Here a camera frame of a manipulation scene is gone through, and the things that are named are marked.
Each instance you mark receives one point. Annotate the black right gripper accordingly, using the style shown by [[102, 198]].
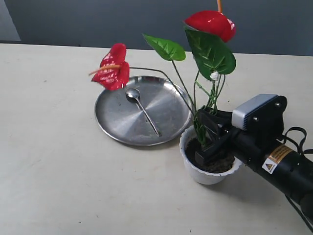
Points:
[[249, 146]]

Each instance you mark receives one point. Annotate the steel spoon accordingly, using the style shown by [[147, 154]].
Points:
[[132, 93]]

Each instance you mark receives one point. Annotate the artificial red anthurium plant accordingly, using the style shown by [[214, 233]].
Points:
[[207, 33]]

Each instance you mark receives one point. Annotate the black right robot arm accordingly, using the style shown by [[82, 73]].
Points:
[[291, 172]]

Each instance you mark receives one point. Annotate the dark potting soil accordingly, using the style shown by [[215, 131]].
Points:
[[217, 166]]

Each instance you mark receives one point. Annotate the round steel plate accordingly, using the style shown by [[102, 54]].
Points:
[[161, 117]]

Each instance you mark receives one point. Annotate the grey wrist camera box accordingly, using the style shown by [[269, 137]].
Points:
[[261, 117]]

